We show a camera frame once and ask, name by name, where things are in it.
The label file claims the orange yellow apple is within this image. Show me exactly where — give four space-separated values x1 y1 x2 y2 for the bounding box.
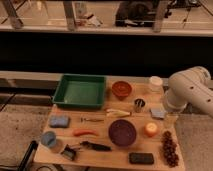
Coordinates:
144 122 158 137

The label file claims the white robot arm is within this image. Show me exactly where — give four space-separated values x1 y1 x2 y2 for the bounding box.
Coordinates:
162 66 213 117

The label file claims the green plastic tray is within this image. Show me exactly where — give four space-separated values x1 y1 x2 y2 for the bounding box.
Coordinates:
52 74 106 109

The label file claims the small orange bowl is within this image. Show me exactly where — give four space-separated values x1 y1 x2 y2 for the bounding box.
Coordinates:
112 81 132 100

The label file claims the banana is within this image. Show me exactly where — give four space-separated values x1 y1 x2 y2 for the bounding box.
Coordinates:
106 109 131 118

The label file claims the small metal cup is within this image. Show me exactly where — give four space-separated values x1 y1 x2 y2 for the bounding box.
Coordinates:
134 98 145 113

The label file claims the purple bowl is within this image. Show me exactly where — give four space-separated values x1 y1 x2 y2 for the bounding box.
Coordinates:
108 119 137 147

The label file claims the wooden board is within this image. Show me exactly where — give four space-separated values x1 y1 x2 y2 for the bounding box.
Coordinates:
34 82 185 171

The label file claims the blue folded cloth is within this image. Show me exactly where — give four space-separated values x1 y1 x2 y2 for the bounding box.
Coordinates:
150 108 165 119

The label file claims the blue sponge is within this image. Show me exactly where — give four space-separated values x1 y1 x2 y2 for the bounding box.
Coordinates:
49 116 70 128

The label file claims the black marker tool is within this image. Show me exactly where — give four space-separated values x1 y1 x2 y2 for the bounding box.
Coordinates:
80 141 111 151

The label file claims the black rectangular sponge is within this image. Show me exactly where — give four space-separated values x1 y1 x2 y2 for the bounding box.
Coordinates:
129 153 154 165

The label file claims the blue plastic cup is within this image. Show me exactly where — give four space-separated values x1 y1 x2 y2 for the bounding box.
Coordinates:
41 131 56 148

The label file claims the black person in background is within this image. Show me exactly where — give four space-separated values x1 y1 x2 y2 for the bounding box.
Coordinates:
115 0 158 27

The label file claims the bunch of red grapes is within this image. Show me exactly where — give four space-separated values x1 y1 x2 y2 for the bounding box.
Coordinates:
162 131 179 167

